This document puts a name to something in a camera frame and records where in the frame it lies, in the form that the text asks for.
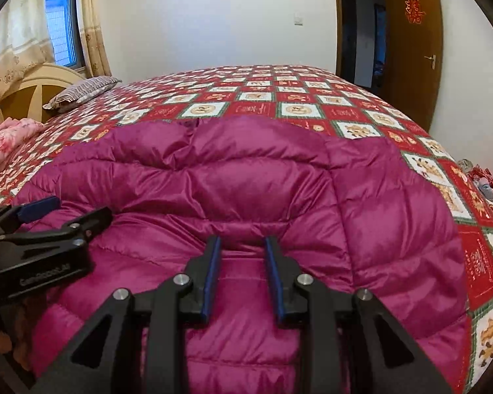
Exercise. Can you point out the metal door handle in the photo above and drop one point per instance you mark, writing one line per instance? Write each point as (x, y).
(432, 60)

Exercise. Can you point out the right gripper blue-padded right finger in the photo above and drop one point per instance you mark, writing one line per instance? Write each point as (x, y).
(351, 343)

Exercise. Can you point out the striped grey pillow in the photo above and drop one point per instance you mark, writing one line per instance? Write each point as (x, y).
(80, 93)

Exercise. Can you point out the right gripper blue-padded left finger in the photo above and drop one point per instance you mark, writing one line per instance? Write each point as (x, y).
(134, 343)

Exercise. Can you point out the pink floral blanket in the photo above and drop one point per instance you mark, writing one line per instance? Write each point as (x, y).
(16, 132)

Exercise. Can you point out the window with blue frame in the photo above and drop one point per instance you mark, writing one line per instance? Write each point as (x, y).
(64, 34)

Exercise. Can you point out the white wall light switch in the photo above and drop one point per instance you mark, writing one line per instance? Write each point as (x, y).
(298, 21)

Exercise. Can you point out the beige wooden headboard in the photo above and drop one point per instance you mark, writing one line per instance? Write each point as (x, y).
(26, 98)

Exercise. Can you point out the pile of clothes on floor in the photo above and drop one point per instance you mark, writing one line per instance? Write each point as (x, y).
(478, 184)

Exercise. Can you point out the magenta puffer down jacket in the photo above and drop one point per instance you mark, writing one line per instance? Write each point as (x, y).
(351, 212)

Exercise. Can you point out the brown wooden door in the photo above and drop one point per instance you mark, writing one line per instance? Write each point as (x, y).
(409, 83)

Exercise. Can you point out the beige patterned curtain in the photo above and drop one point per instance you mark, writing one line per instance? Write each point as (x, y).
(25, 40)

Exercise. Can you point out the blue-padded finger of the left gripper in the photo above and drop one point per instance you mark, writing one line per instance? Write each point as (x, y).
(87, 226)
(13, 217)

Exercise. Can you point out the red patchwork cartoon quilt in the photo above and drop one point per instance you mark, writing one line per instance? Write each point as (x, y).
(307, 97)

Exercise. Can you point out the red door decoration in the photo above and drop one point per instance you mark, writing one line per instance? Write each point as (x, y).
(413, 12)

